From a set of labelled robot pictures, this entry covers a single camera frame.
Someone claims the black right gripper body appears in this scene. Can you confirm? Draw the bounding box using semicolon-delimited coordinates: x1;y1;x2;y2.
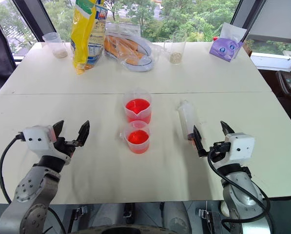
198;141;232;163

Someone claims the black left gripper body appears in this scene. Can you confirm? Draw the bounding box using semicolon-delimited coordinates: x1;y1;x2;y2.
53;137;84;159

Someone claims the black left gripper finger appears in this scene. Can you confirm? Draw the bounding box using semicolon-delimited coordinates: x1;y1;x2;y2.
75;119;91;147
52;119;65;142

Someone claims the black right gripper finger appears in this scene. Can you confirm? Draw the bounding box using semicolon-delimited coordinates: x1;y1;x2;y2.
193;125;209;158
220;120;235;142

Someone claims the small beaker red liquid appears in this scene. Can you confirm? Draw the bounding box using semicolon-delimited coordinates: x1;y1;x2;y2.
118;120;151;154

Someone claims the large beaker red liquid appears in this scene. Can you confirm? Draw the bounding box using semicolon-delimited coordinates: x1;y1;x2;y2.
122;88;153;125

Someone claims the clear measuring cup with grains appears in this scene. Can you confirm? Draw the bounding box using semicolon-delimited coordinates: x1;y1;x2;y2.
42;32;69;59

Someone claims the metal table clamp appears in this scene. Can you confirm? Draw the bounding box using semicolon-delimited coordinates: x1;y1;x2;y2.
66;206;88;234
197;200;221;234

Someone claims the dark brown chair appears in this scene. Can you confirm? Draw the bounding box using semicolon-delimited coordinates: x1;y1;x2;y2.
257;69;291;137

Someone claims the purple tissue pack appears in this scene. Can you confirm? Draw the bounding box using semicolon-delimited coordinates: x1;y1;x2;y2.
209;22;248;62

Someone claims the white oval plate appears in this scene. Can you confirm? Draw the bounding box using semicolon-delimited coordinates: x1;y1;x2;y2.
104;36;155;72

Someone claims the bread in clear plastic bag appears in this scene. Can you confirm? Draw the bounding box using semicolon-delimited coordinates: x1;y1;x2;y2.
103;23;165;71

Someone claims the tall clear glass with grains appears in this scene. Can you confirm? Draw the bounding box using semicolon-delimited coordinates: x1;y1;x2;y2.
163;30;188;65

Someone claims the yellow snack bag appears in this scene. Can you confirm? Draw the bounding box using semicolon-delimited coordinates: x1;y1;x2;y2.
70;0;108;75

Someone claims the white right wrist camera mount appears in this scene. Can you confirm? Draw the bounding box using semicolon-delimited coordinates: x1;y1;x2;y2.
224;133;255;161

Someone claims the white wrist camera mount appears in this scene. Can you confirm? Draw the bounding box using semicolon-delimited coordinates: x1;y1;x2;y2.
22;125;57;156
224;133;255;161

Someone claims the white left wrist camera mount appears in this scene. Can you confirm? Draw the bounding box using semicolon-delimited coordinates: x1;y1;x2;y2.
22;125;57;156

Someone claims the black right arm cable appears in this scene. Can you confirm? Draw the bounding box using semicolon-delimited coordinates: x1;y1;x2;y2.
207;147;274;234

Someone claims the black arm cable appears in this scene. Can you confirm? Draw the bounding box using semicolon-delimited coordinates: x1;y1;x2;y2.
207;147;274;234
0;133;25;204

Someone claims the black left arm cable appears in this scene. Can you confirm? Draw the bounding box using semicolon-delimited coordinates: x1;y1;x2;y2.
0;133;25;204

